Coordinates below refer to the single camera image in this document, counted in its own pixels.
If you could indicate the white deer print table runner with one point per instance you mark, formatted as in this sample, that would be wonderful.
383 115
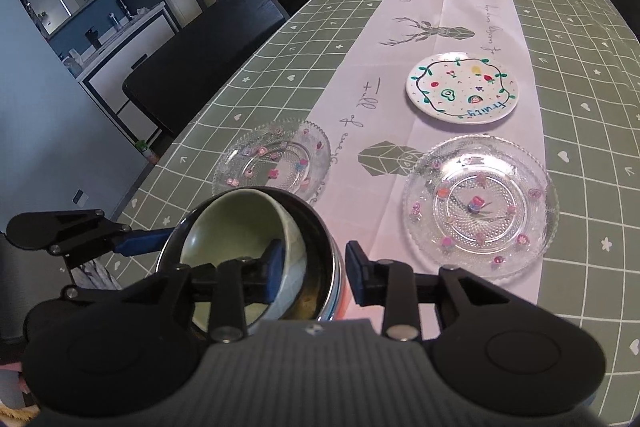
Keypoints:
450 7

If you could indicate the striped grey cloth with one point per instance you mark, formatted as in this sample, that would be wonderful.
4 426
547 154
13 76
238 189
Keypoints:
95 274

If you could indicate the blue steel bowl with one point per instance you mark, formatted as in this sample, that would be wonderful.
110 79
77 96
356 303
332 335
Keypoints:
316 257

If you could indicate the large glass plate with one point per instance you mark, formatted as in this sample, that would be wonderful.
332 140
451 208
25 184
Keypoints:
480 227

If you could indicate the small green ceramic bowl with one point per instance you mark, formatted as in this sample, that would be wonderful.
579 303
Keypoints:
220 227

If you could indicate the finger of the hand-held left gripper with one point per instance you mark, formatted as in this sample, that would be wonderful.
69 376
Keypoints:
85 293
145 243

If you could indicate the black chair near left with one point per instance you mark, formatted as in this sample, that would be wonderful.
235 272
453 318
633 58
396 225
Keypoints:
200 62

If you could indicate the white sink cabinet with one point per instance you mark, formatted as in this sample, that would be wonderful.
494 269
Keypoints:
130 52

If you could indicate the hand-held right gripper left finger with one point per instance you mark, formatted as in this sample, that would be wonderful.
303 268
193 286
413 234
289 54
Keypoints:
272 268

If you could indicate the white painted plate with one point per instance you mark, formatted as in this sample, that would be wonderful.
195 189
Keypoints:
465 82

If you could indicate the small glass plate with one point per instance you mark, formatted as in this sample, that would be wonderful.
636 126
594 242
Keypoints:
270 157

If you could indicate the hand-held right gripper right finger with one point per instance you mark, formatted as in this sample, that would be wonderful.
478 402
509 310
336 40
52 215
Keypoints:
354 269

